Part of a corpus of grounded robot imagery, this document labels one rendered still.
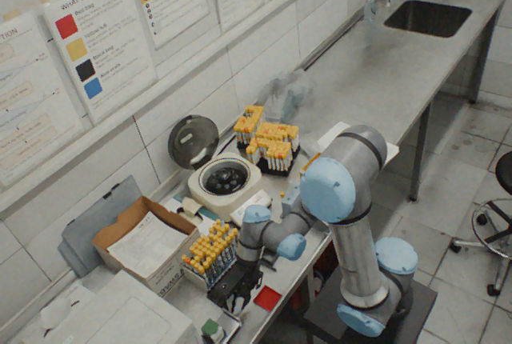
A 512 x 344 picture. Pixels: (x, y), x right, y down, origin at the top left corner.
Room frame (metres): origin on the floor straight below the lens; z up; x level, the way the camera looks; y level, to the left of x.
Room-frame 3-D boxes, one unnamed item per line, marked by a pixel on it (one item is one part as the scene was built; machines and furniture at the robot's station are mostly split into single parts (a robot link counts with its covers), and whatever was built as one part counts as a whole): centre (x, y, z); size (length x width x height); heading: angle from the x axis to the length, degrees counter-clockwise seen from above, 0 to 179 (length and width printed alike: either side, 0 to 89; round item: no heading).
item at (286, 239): (0.75, -0.04, 1.17); 0.11 x 0.11 x 0.08; 46
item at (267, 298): (0.75, 0.05, 0.88); 0.07 x 0.07 x 0.01; 47
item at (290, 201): (1.09, -0.10, 0.92); 0.10 x 0.07 x 0.10; 143
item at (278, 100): (1.70, -0.11, 0.97); 0.26 x 0.17 x 0.19; 153
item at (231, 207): (1.20, 0.13, 0.94); 0.30 x 0.24 x 0.12; 38
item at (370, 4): (2.45, -0.80, 0.97); 0.08 x 0.07 x 0.20; 140
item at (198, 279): (0.92, 0.21, 0.91); 0.20 x 0.10 x 0.07; 137
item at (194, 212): (1.10, 0.28, 0.92); 0.24 x 0.12 x 0.10; 47
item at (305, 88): (1.82, -0.25, 0.94); 0.20 x 0.17 x 0.14; 118
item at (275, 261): (0.89, 0.02, 0.89); 0.09 x 0.05 x 0.04; 49
